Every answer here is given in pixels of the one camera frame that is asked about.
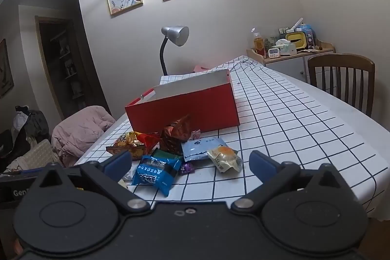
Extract pink padded jacket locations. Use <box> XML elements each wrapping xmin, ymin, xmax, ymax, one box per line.
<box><xmin>51</xmin><ymin>106</ymin><xmax>116</xmax><ymax>168</ymax></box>

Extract green snack packet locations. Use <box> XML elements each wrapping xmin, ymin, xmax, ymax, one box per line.
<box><xmin>151</xmin><ymin>148</ymin><xmax>184</xmax><ymax>162</ymax></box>

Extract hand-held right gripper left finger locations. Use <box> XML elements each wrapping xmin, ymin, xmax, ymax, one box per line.
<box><xmin>38</xmin><ymin>150</ymin><xmax>151</xmax><ymax>213</ymax></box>

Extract white sideboard cabinet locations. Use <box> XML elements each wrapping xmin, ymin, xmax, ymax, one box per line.
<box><xmin>246</xmin><ymin>39</ymin><xmax>336</xmax><ymax>87</ymax></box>

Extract dark recessed bookshelf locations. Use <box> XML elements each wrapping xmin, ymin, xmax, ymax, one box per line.
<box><xmin>34</xmin><ymin>16</ymin><xmax>111</xmax><ymax>121</ymax></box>

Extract yellow tissue holder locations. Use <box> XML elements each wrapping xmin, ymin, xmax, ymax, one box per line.
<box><xmin>285</xmin><ymin>30</ymin><xmax>308</xmax><ymax>51</ymax></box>

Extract red-brown foil snack bag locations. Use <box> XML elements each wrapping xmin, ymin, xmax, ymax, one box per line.
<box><xmin>159</xmin><ymin>115</ymin><xmax>193</xmax><ymax>154</ymax></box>

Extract dark framed wall picture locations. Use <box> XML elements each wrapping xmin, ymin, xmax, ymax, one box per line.
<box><xmin>0</xmin><ymin>39</ymin><xmax>15</xmax><ymax>99</ymax></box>

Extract dark purple wrapped candy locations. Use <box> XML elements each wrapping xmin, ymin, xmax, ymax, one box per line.
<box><xmin>179</xmin><ymin>162</ymin><xmax>195</xmax><ymax>176</ymax></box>

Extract silver desk lamp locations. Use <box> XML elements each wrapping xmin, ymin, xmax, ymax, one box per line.
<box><xmin>159</xmin><ymin>25</ymin><xmax>190</xmax><ymax>77</ymax></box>

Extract blue patterned carton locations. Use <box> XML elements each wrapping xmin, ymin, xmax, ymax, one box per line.
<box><xmin>300</xmin><ymin>24</ymin><xmax>316</xmax><ymax>49</ymax></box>

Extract white tissue box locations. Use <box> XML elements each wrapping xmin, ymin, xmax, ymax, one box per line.
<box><xmin>274</xmin><ymin>39</ymin><xmax>297</xmax><ymax>57</ymax></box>

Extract cream quilted cushion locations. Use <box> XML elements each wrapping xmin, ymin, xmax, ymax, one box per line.
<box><xmin>6</xmin><ymin>139</ymin><xmax>59</xmax><ymax>171</ymax></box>

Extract orange drink bottle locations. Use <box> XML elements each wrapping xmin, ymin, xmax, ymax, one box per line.
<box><xmin>253</xmin><ymin>31</ymin><xmax>266</xmax><ymax>59</ymax></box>

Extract bun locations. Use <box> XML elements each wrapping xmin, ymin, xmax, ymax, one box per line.
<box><xmin>206</xmin><ymin>146</ymin><xmax>243</xmax><ymax>174</ymax></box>

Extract yellow and red snack packet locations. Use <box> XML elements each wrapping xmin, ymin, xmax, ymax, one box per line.
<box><xmin>106</xmin><ymin>130</ymin><xmax>160</xmax><ymax>158</ymax></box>

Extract blue snack packet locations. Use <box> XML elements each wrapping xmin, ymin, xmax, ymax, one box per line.
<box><xmin>132</xmin><ymin>155</ymin><xmax>183</xmax><ymax>197</ymax></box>

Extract light blue packet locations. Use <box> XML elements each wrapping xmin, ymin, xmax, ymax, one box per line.
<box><xmin>181</xmin><ymin>137</ymin><xmax>230</xmax><ymax>162</ymax></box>

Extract wooden chair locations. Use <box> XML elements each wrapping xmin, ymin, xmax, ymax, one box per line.
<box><xmin>307</xmin><ymin>53</ymin><xmax>376</xmax><ymax>118</ymax></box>

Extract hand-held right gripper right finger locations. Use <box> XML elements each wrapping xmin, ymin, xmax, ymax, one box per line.
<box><xmin>231</xmin><ymin>150</ymin><xmax>354</xmax><ymax>213</ymax></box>

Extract dark bags pile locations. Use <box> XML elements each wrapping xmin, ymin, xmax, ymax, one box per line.
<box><xmin>12</xmin><ymin>106</ymin><xmax>50</xmax><ymax>142</ymax></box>

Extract red cardboard box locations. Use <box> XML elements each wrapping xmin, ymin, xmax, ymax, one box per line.
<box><xmin>124</xmin><ymin>69</ymin><xmax>241</xmax><ymax>133</ymax></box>

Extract white checked tablecloth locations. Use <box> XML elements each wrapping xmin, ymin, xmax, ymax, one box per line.
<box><xmin>75</xmin><ymin>54</ymin><xmax>390</xmax><ymax>218</ymax></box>

